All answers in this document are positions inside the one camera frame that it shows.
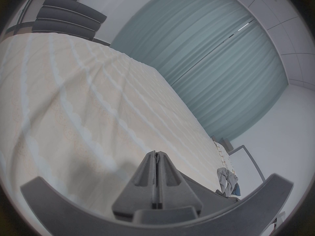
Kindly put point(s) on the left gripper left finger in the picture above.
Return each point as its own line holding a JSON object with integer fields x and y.
{"x": 145, "y": 193}

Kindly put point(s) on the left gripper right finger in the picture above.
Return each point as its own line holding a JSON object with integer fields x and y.
{"x": 172, "y": 193}

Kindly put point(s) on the bed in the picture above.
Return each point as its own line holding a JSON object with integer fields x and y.
{"x": 73, "y": 95}

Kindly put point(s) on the grey garment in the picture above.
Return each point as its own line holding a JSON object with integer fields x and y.
{"x": 227, "y": 181}

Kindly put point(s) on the white printed pillow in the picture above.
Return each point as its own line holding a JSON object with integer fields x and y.
{"x": 222, "y": 154}

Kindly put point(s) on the dark blue garment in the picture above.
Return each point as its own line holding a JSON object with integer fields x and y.
{"x": 236, "y": 192}

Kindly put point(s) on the grey bedside table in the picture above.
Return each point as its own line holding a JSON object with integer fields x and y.
{"x": 227, "y": 144}

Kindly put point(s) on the blue-green curtain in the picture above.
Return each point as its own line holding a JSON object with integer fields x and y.
{"x": 236, "y": 82}
{"x": 177, "y": 28}

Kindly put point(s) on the black chest of drawers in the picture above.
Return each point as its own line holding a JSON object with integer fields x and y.
{"x": 69, "y": 16}

